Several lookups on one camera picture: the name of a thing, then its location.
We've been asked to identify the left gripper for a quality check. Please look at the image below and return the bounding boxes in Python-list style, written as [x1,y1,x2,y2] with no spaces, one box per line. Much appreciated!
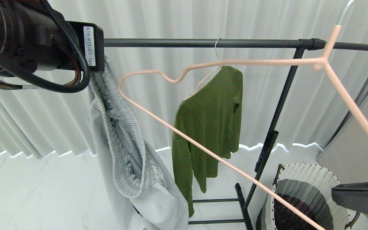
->
[0,3,104,75]

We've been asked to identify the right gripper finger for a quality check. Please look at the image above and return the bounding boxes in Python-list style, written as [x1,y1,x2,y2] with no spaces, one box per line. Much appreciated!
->
[331,180,368,220]

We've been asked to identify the pink clothes hanger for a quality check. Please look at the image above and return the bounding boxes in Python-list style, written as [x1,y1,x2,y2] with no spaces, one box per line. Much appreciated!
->
[184,38,223,99]
[119,0,368,230]

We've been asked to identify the green printed shirt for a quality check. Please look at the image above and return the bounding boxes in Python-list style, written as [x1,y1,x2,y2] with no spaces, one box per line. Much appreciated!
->
[172,65,243,218]

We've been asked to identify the pale grey shorts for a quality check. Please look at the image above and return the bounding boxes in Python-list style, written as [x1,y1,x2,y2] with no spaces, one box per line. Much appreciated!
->
[86,57,189,230]

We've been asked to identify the white laundry basket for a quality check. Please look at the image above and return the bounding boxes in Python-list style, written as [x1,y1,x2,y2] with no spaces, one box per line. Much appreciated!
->
[257,164,361,230]

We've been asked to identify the black clothes rack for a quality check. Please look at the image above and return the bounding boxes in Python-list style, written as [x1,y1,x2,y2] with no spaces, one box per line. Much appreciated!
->
[103,38,368,230]

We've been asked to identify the white curtain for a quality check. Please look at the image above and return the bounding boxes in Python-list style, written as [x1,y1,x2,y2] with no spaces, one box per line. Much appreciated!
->
[0,0,368,158]

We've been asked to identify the black cable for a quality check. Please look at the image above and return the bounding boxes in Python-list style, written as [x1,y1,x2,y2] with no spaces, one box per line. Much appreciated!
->
[0,0,91,94]

